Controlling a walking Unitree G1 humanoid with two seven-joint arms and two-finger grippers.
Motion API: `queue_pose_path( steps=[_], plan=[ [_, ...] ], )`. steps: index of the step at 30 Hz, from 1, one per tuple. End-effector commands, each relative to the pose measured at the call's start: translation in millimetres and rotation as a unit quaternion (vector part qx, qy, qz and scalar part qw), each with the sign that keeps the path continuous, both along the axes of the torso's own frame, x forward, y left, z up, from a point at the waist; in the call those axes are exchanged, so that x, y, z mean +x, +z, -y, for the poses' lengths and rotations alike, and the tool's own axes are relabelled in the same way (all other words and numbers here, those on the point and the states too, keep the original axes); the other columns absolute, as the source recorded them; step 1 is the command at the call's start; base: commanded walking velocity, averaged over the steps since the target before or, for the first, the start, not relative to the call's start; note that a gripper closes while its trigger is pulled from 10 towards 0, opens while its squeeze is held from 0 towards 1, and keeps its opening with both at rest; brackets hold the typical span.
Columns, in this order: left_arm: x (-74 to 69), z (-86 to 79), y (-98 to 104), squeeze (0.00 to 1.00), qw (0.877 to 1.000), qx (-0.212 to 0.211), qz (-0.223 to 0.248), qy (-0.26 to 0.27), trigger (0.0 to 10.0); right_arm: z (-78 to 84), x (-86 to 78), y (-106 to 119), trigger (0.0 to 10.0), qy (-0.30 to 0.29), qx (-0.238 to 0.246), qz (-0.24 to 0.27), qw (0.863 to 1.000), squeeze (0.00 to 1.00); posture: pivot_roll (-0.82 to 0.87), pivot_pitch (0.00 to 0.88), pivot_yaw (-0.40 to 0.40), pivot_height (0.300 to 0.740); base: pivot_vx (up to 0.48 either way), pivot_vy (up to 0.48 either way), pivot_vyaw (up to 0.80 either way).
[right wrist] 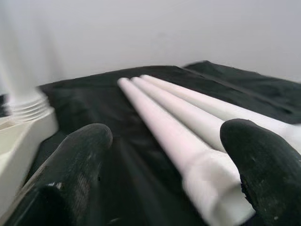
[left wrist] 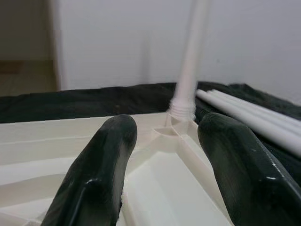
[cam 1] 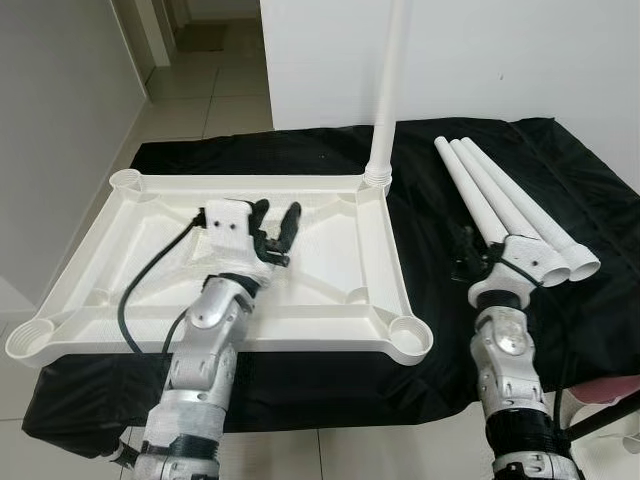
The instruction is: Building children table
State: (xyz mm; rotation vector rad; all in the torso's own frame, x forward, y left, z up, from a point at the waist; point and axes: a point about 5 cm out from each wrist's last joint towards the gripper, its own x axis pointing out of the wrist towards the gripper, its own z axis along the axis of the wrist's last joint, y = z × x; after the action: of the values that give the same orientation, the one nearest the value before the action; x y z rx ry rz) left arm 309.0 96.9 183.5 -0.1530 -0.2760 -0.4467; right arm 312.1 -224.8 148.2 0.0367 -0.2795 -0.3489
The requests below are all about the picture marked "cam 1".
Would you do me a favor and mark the black stand pole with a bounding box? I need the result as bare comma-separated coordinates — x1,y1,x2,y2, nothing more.
565,395,640,441

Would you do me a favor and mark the black table cloth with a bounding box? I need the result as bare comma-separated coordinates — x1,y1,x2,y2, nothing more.
22,117,640,461

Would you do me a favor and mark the white plastic table top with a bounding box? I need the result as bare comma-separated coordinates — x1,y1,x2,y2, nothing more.
5,165,434,366

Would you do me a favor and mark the black tripod leg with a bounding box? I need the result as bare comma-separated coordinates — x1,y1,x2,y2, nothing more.
100,440,143,471

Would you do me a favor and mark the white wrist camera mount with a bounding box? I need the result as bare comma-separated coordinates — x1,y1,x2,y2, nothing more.
468,233,551,307
200,198,271,293

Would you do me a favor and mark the white door frame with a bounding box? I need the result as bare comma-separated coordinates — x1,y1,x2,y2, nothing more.
110,0,181,76

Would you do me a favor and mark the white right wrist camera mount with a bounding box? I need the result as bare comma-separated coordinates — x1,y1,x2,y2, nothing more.
468,233,551,307

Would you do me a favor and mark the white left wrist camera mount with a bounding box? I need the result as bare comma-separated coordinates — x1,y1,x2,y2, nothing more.
200,198,271,293

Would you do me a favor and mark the white plastic table leg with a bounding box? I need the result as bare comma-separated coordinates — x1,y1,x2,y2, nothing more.
468,133,602,282
434,138,546,276
365,0,411,189
451,136,574,289

